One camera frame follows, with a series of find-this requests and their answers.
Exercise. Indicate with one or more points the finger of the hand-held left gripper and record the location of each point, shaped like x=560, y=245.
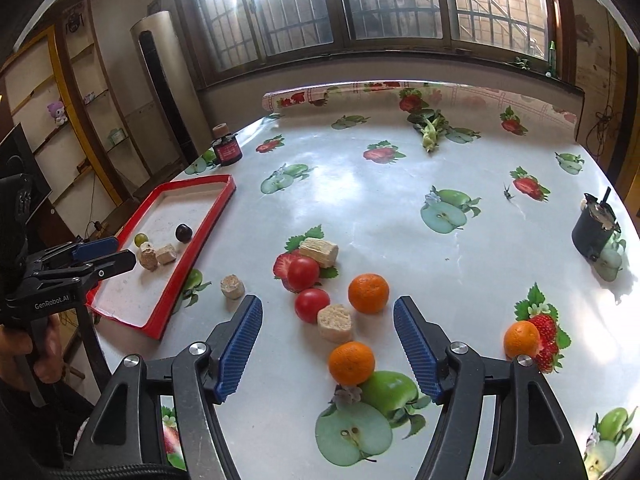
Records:
x=97, y=248
x=116, y=265

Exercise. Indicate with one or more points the ribbed beige cob chunk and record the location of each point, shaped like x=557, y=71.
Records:
x=320, y=252

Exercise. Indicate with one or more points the fruit print plastic tablecloth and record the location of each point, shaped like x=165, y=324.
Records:
x=375, y=200

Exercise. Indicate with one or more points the black television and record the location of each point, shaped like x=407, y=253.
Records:
x=15, y=145

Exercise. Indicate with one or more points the red rimmed tray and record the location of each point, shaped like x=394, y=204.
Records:
x=175, y=210

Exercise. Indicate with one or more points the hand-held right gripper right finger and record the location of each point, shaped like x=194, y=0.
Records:
x=415, y=350

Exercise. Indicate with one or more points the barred window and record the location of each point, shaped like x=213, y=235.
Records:
x=300, y=10

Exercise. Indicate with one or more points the teal box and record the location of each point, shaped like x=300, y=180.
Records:
x=117, y=136

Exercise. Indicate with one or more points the person's left hand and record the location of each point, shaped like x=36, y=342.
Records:
x=11, y=355

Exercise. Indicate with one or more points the tall beige air conditioner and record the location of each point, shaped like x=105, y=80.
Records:
x=165, y=75

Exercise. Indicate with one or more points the wooden shelf unit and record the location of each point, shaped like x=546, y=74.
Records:
x=40, y=85

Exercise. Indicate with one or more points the red tomato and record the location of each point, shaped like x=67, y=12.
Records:
x=311, y=305
x=302, y=273

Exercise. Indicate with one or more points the green vegetable stalk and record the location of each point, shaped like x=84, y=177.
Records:
x=431, y=132

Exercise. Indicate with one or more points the green grape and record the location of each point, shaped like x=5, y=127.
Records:
x=141, y=239

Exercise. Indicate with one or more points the black motor with red label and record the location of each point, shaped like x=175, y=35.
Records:
x=227, y=150

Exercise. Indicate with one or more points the purple plush toy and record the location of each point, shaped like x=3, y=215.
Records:
x=57, y=111

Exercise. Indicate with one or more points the green bottle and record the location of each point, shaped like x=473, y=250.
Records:
x=551, y=60

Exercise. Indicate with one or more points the dark purple plum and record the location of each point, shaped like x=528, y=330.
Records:
x=183, y=232

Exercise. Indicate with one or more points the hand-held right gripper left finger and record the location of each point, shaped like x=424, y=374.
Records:
x=240, y=350

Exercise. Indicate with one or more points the black cylinder container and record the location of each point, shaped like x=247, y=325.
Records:
x=590, y=235

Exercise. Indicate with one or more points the orange mandarin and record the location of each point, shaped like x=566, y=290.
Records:
x=368, y=293
x=521, y=339
x=351, y=363

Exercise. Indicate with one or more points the small green stem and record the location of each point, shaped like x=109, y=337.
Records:
x=509, y=192

